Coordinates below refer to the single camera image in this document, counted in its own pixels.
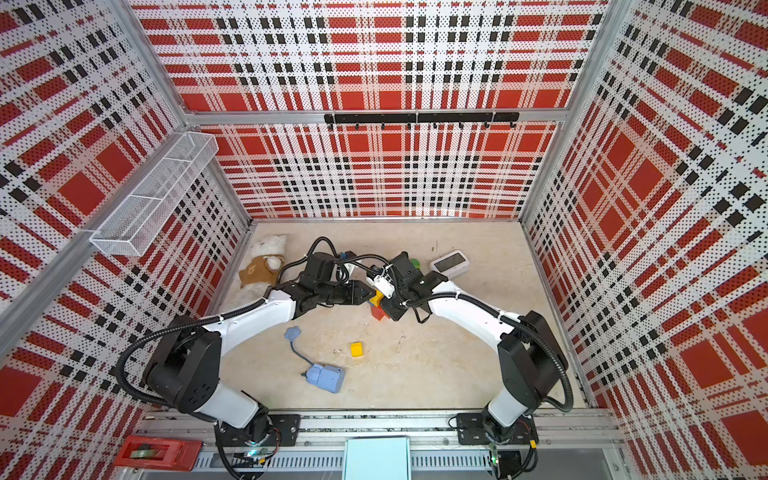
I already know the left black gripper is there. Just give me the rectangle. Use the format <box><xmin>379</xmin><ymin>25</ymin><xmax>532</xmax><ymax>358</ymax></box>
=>
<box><xmin>316</xmin><ymin>280</ymin><xmax>376</xmax><ymax>305</ymax></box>

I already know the yellow tall lego brick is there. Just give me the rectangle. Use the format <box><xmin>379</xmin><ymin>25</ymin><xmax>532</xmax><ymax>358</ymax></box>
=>
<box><xmin>368</xmin><ymin>291</ymin><xmax>384</xmax><ymax>307</ymax></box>

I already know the red square lego brick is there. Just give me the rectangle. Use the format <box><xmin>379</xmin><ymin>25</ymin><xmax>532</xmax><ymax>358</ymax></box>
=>
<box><xmin>370</xmin><ymin>306</ymin><xmax>387</xmax><ymax>321</ymax></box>

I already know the yellow square lego brick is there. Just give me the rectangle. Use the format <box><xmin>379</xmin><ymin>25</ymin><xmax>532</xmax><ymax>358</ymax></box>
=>
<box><xmin>349</xmin><ymin>342</ymin><xmax>364</xmax><ymax>358</ymax></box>

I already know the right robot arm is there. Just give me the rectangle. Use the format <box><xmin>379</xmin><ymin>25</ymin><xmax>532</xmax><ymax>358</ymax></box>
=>
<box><xmin>336</xmin><ymin>252</ymin><xmax>574</xmax><ymax>444</ymax></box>

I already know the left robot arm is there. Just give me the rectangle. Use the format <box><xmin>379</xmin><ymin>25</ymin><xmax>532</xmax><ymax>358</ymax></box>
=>
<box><xmin>114</xmin><ymin>237</ymin><xmax>380</xmax><ymax>445</ymax></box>

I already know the white digital clock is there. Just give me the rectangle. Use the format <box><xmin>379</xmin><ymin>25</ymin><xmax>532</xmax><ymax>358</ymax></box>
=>
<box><xmin>430</xmin><ymin>250</ymin><xmax>470</xmax><ymax>279</ymax></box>

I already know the white teddy bear brown shirt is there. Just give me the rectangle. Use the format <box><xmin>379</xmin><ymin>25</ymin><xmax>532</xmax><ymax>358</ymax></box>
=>
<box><xmin>238</xmin><ymin>235</ymin><xmax>287</xmax><ymax>288</ymax></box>

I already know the light blue tray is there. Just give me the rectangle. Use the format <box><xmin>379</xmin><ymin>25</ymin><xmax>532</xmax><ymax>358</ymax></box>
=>
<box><xmin>342</xmin><ymin>437</ymin><xmax>412</xmax><ymax>480</ymax></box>

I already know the red tool box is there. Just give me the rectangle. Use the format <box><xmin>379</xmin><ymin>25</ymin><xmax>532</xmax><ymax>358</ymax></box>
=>
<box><xmin>114</xmin><ymin>435</ymin><xmax>203</xmax><ymax>472</ymax></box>

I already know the light blue charger with cable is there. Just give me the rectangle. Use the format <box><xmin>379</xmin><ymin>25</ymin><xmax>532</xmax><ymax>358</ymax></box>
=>
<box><xmin>284</xmin><ymin>327</ymin><xmax>345</xmax><ymax>394</ymax></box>

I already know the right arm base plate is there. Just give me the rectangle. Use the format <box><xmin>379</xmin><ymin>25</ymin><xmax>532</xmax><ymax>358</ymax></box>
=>
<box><xmin>455</xmin><ymin>411</ymin><xmax>539</xmax><ymax>446</ymax></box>

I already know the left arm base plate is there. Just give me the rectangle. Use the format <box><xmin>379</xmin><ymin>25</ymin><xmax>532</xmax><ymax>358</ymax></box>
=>
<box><xmin>214</xmin><ymin>414</ymin><xmax>301</xmax><ymax>447</ymax></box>

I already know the black hook rail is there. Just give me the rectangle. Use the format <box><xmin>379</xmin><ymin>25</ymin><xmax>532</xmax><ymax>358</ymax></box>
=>
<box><xmin>324</xmin><ymin>111</ymin><xmax>521</xmax><ymax>127</ymax></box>

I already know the white wire mesh basket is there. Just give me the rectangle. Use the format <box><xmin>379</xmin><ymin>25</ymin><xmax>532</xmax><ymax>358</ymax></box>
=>
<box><xmin>90</xmin><ymin>132</ymin><xmax>218</xmax><ymax>257</ymax></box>

